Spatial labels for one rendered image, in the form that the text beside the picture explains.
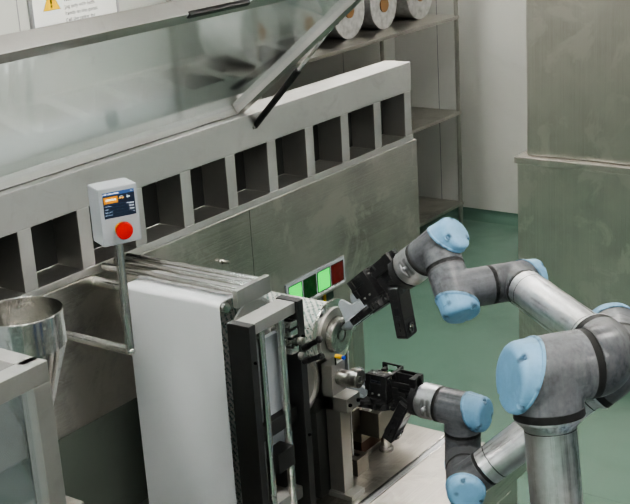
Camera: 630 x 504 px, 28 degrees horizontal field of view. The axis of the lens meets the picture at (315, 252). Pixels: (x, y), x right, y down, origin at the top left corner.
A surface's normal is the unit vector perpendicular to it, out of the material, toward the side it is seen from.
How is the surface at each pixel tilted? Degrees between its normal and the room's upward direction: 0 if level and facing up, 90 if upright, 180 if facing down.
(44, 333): 90
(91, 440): 90
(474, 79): 90
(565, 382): 81
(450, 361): 0
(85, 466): 90
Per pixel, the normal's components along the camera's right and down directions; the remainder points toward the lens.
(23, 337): 0.31, 0.28
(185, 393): -0.58, 0.29
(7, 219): 0.81, 0.13
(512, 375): -0.96, 0.01
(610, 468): -0.06, -0.95
